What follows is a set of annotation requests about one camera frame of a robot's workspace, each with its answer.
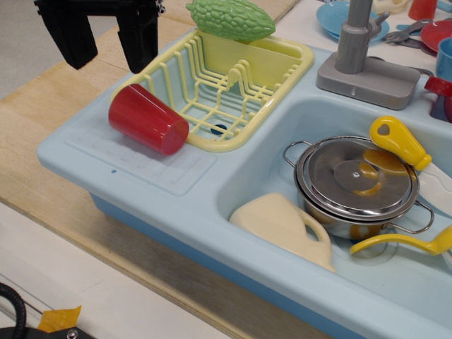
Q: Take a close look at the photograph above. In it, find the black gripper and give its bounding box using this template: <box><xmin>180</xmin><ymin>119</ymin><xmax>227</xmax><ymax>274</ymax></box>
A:
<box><xmin>34</xmin><ymin>0</ymin><xmax>165</xmax><ymax>73</ymax></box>

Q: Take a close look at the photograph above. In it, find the red plastic cup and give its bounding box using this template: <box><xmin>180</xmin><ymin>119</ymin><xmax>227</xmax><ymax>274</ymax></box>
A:
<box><xmin>108</xmin><ymin>83</ymin><xmax>189</xmax><ymax>155</ymax></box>

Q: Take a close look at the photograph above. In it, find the orange plastic cup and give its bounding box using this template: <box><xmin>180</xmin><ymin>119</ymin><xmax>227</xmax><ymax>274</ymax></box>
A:
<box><xmin>408</xmin><ymin>0</ymin><xmax>437</xmax><ymax>20</ymax></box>

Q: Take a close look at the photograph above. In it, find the blue plastic cup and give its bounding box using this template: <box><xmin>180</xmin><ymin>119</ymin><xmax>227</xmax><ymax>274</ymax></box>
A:
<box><xmin>436</xmin><ymin>37</ymin><xmax>452</xmax><ymax>82</ymax></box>

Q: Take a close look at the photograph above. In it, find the yellow plastic dish rack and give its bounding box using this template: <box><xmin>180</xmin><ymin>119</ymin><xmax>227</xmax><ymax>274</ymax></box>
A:
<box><xmin>113</xmin><ymin>29</ymin><xmax>314</xmax><ymax>152</ymax></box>

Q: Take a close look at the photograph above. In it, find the green bitter melon toy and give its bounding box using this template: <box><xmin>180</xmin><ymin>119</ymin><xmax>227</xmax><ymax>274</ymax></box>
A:
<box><xmin>186</xmin><ymin>0</ymin><xmax>276</xmax><ymax>42</ymax></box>

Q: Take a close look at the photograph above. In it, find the blue plastic plate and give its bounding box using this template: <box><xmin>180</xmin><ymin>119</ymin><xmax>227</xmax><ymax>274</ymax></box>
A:
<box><xmin>316</xmin><ymin>1</ymin><xmax>390</xmax><ymax>42</ymax></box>

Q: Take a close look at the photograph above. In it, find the grey toy faucet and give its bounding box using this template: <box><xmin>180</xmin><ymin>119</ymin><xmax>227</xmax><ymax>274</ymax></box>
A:
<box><xmin>316</xmin><ymin>1</ymin><xmax>421</xmax><ymax>110</ymax></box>

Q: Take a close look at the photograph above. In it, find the cream plastic mug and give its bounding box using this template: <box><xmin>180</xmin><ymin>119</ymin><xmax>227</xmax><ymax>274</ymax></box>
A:
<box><xmin>230</xmin><ymin>193</ymin><xmax>336</xmax><ymax>272</ymax></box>

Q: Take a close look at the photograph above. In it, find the cream plastic toy item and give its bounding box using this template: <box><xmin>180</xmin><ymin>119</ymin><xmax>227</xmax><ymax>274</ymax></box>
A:
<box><xmin>371</xmin><ymin>0</ymin><xmax>409</xmax><ymax>14</ymax></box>

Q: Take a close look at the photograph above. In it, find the steel pot lid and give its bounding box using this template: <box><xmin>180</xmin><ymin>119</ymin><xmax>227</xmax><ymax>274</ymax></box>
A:
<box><xmin>296</xmin><ymin>137</ymin><xmax>419</xmax><ymax>220</ymax></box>

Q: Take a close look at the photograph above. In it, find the grey plastic fork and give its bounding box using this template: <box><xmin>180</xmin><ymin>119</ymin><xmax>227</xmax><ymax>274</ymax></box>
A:
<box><xmin>383</xmin><ymin>19</ymin><xmax>433</xmax><ymax>49</ymax></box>

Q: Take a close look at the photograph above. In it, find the yellow tape piece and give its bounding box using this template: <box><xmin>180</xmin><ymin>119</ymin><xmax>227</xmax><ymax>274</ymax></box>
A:
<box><xmin>37</xmin><ymin>305</ymin><xmax>82</xmax><ymax>333</ymax></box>

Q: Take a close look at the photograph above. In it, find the blue plastic utensil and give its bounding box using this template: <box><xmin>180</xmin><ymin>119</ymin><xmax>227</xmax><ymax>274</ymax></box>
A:
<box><xmin>396</xmin><ymin>20</ymin><xmax>432</xmax><ymax>32</ymax></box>

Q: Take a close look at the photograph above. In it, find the light blue toy sink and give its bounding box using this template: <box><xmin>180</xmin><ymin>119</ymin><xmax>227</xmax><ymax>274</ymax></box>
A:
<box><xmin>37</xmin><ymin>67</ymin><xmax>451</xmax><ymax>338</ymax></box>

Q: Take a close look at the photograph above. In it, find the black base with screw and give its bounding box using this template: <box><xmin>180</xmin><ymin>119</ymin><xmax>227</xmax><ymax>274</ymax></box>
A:
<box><xmin>25</xmin><ymin>327</ymin><xmax>94</xmax><ymax>339</ymax></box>

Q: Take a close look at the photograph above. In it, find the red plastic plate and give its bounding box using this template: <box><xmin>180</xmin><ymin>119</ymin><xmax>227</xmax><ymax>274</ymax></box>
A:
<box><xmin>420</xmin><ymin>20</ymin><xmax>452</xmax><ymax>52</ymax></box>

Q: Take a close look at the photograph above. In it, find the yellow plastic spoon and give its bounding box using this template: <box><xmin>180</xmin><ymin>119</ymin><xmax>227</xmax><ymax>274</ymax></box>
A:
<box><xmin>349</xmin><ymin>226</ymin><xmax>451</xmax><ymax>256</ymax></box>

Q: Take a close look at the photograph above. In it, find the black cable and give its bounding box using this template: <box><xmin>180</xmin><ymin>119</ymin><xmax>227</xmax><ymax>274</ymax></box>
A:
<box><xmin>0</xmin><ymin>282</ymin><xmax>28</xmax><ymax>339</ymax></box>

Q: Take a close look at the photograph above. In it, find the steel pot with handles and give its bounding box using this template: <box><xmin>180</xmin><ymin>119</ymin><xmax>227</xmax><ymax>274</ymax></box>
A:
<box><xmin>282</xmin><ymin>136</ymin><xmax>435</xmax><ymax>240</ymax></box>

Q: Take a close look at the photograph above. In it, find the yellow handled toy knife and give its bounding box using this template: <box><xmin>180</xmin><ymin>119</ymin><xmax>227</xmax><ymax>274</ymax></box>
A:
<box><xmin>369</xmin><ymin>116</ymin><xmax>451</xmax><ymax>216</ymax></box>

